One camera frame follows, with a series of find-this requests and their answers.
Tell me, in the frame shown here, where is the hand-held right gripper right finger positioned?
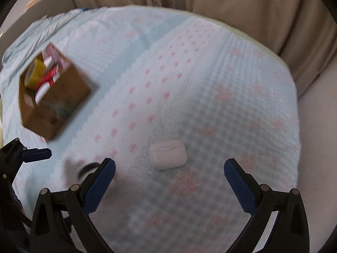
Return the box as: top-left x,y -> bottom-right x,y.
224,158 -> 310,253

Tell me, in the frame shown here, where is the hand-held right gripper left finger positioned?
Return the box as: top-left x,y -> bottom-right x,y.
29,157 -> 117,253

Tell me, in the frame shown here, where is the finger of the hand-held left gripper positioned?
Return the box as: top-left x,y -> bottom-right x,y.
3,138 -> 52,169

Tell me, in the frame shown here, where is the small black white jar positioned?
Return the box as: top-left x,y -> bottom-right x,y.
64,159 -> 102,187

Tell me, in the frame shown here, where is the brown cardboard box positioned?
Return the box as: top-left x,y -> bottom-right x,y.
19,42 -> 92,141

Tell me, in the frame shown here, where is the white jar grey base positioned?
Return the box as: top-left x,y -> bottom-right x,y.
34,83 -> 52,104

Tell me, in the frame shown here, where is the white earbuds case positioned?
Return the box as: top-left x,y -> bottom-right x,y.
149,140 -> 188,170

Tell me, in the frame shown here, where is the small red box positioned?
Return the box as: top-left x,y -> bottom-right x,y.
39,67 -> 60,85

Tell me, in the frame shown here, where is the light blue printed blanket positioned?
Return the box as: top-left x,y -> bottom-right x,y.
0,5 -> 302,253

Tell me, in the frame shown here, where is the light blue crumpled quilt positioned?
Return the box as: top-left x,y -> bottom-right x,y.
2,7 -> 88,61

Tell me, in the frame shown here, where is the beige curtain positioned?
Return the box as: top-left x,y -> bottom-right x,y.
64,0 -> 337,99

